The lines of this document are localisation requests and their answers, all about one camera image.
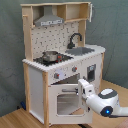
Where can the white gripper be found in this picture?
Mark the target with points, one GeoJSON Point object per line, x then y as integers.
{"type": "Point", "coordinates": [85, 89]}

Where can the white oven door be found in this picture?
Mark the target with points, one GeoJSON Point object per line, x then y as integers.
{"type": "Point", "coordinates": [64, 106]}

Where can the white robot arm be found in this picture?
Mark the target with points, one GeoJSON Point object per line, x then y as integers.
{"type": "Point", "coordinates": [106, 103]}

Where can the wooden toy kitchen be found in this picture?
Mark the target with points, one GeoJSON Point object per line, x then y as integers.
{"type": "Point", "coordinates": [37, 40]}

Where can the red right stove knob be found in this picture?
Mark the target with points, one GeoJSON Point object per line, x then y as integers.
{"type": "Point", "coordinates": [74, 69]}

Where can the red stove knob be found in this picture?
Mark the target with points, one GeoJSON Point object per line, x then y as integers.
{"type": "Point", "coordinates": [74, 69]}
{"type": "Point", "coordinates": [56, 75]}

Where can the red left stove knob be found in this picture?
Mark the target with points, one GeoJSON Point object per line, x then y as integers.
{"type": "Point", "coordinates": [56, 75]}

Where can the grey sink basin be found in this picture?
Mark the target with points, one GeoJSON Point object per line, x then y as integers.
{"type": "Point", "coordinates": [79, 51]}

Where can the black stove top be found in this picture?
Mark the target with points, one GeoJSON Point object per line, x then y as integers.
{"type": "Point", "coordinates": [60, 58]}

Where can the black toy faucet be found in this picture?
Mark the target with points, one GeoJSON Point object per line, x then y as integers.
{"type": "Point", "coordinates": [73, 40]}

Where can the silver toy pot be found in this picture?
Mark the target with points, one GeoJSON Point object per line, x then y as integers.
{"type": "Point", "coordinates": [50, 56]}

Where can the grey range hood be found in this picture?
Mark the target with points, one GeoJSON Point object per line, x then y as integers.
{"type": "Point", "coordinates": [48, 18]}

